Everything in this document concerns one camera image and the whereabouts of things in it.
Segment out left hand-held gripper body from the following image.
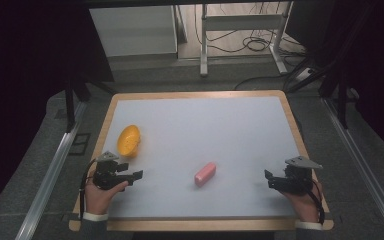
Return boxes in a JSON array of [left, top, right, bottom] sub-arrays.
[[92, 151, 135, 192]]

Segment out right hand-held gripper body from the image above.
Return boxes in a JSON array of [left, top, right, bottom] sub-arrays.
[[279, 155, 324, 196]]

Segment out orange mango-shaped object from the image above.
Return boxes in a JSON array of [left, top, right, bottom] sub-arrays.
[[116, 124, 142, 159]]

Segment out pink soap bar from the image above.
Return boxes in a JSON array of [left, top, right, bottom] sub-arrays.
[[194, 161, 218, 188]]

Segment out person's left hand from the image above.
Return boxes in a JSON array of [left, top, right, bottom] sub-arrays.
[[84, 180, 130, 216]]

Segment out person's right hand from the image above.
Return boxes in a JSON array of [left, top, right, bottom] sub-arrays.
[[279, 179, 324, 224]]

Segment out black floor grille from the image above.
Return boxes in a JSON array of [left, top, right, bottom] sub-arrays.
[[68, 132, 92, 156]]

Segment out white table mat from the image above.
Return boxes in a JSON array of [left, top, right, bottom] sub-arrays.
[[101, 95, 302, 220]]

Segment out black metal stand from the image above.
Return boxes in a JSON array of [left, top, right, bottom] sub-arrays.
[[63, 77, 92, 133]]

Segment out white power strip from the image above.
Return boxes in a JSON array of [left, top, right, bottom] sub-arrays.
[[295, 67, 316, 82]]

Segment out dark curtain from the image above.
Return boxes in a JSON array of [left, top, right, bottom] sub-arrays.
[[0, 0, 115, 221], [285, 0, 384, 164]]

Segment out white cabinet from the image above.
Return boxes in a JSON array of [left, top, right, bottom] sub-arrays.
[[89, 5, 179, 58]]

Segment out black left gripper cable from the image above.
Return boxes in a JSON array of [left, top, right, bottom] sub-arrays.
[[78, 159, 98, 221]]

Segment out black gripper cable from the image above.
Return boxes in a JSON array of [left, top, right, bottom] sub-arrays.
[[307, 179, 326, 225], [78, 159, 98, 221]]

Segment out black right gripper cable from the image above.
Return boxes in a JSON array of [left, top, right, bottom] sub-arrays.
[[307, 179, 326, 225]]

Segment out aluminium rail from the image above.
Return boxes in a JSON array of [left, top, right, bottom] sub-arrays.
[[14, 99, 88, 240], [322, 97, 384, 240]]

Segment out black floor cables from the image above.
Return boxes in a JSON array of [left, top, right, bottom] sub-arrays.
[[193, 2, 307, 58]]

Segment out white desk frame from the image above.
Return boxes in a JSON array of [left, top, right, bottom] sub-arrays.
[[199, 2, 295, 78]]

